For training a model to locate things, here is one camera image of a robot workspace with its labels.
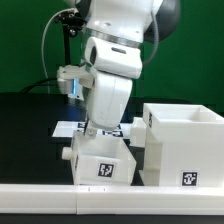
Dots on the white front fence rail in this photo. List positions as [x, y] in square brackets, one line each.
[116, 200]

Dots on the white drawer housing box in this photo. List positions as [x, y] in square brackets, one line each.
[184, 146]

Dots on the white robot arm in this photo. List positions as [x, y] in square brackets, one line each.
[114, 31]

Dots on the white paper with markers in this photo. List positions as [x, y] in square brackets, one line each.
[66, 129]

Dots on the white drawer without knob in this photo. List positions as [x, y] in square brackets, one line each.
[138, 132]

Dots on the black camera on stand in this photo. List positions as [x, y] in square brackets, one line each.
[72, 25]

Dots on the white drawer with knob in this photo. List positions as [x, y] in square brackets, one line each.
[103, 160]

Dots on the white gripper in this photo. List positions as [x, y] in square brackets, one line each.
[106, 102]

